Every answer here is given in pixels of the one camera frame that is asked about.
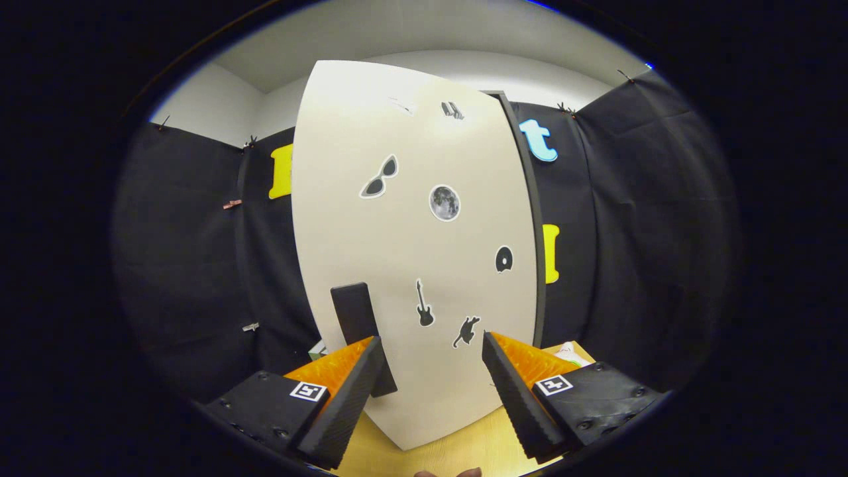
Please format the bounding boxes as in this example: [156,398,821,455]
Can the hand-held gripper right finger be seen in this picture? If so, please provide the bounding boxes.
[482,331,665,464]

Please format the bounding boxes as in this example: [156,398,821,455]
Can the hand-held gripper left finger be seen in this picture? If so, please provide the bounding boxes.
[199,335,385,471]

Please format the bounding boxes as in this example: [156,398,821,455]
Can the black door handle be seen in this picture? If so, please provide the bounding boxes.
[330,282,398,398]

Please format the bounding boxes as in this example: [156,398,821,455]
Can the beige cabinet door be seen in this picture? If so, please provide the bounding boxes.
[291,60,539,451]

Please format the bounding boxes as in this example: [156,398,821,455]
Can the grey cabinet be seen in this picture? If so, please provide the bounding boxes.
[487,89,547,348]

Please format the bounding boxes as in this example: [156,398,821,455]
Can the black backdrop cloth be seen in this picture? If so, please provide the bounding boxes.
[113,66,739,411]

